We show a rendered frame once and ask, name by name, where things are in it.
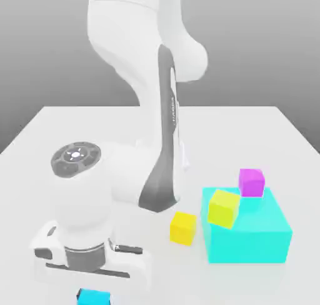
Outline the small blue cube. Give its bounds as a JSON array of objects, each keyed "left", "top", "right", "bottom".
[{"left": 76, "top": 287, "right": 111, "bottom": 305}]

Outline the small magenta cube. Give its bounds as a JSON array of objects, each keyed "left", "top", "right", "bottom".
[{"left": 238, "top": 168, "right": 266, "bottom": 198}]

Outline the small yellow cube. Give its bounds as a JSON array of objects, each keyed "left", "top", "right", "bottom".
[{"left": 169, "top": 211, "right": 198, "bottom": 247}]

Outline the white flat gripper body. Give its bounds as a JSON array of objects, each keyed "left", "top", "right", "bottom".
[{"left": 34, "top": 246, "right": 153, "bottom": 296}]

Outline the small lime cube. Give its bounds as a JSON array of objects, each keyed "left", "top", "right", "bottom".
[{"left": 207, "top": 189, "right": 241, "bottom": 230}]

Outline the large cyan box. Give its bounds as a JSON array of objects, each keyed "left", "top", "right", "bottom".
[{"left": 200, "top": 186, "right": 294, "bottom": 264}]

